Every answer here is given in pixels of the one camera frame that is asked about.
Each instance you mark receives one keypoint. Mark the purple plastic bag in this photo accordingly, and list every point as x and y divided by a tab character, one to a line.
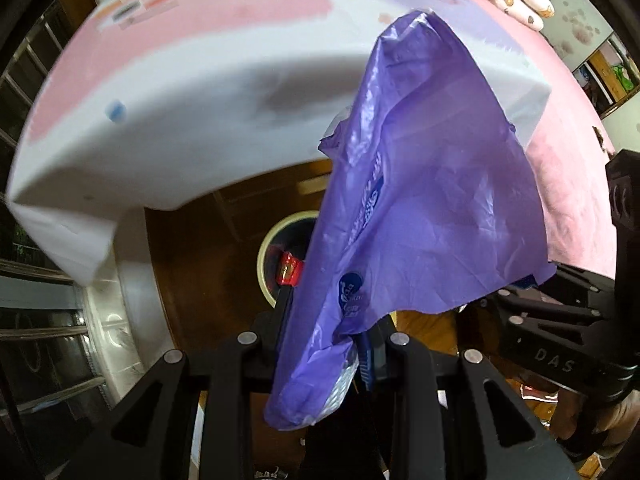
431	204

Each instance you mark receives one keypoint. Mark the wooden folding table frame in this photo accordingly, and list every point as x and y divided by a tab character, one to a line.
252	206

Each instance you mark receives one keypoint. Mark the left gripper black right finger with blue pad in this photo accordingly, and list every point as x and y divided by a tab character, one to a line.
437	416

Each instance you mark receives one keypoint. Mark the round cream rimmed trash bin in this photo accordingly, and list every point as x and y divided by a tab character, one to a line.
282	254

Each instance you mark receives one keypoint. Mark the cartoon printed tablecloth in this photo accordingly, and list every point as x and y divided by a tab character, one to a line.
155	102

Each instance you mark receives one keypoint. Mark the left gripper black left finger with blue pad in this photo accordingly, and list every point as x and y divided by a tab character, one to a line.
149	434

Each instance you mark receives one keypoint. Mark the pink bed sheet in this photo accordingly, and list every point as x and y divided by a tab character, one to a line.
568	159

